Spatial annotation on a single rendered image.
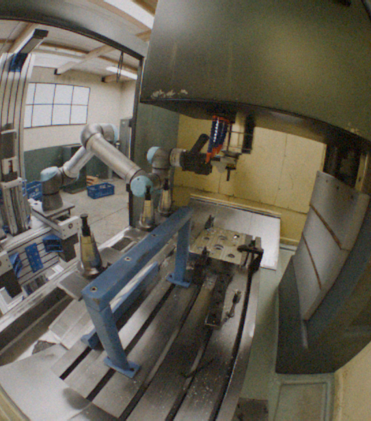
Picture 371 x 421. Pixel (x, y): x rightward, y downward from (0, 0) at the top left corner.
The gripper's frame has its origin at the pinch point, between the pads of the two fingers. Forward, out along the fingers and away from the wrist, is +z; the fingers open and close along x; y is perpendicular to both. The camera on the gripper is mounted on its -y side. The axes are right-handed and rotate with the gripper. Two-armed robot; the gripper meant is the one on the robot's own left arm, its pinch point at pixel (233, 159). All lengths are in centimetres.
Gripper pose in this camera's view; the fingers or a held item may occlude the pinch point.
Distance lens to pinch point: 75.8
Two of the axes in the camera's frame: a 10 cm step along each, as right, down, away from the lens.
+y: -0.8, 9.3, 3.6
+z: 9.4, 1.9, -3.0
